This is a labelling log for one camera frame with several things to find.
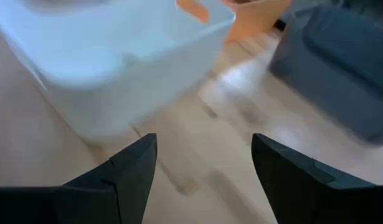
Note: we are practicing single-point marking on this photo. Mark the white plastic bin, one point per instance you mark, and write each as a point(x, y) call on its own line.
point(101, 62)

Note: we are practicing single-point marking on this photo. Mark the orange translucent plastic bin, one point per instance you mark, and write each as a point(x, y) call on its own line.
point(256, 18)

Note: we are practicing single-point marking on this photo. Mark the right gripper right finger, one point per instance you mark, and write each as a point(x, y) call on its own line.
point(288, 186)

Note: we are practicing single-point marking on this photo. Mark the grey translucent plastic bin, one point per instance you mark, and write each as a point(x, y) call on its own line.
point(334, 62)

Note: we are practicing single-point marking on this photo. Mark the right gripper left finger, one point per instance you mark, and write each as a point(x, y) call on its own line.
point(126, 186)

